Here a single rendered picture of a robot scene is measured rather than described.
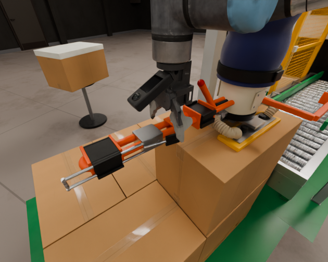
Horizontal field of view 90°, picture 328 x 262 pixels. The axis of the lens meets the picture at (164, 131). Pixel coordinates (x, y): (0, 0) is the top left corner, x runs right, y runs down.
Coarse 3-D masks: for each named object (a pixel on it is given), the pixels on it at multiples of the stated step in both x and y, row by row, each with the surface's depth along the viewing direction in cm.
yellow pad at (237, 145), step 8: (264, 120) 74; (272, 120) 74; (280, 120) 76; (240, 128) 67; (248, 128) 69; (264, 128) 70; (224, 136) 66; (248, 136) 65; (256, 136) 66; (232, 144) 62; (240, 144) 62; (248, 144) 64
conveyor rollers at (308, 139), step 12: (312, 84) 223; (324, 84) 226; (300, 96) 194; (312, 96) 192; (300, 108) 169; (312, 108) 169; (324, 120) 151; (300, 132) 137; (312, 132) 137; (324, 132) 138; (300, 144) 125; (312, 144) 125; (288, 156) 116; (300, 156) 118; (300, 168) 106
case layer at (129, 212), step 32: (128, 128) 141; (64, 160) 112; (64, 192) 92; (96, 192) 92; (128, 192) 92; (160, 192) 92; (256, 192) 102; (64, 224) 79; (96, 224) 79; (128, 224) 79; (160, 224) 79; (192, 224) 79; (224, 224) 86; (64, 256) 69; (96, 256) 69; (128, 256) 69; (160, 256) 69; (192, 256) 74
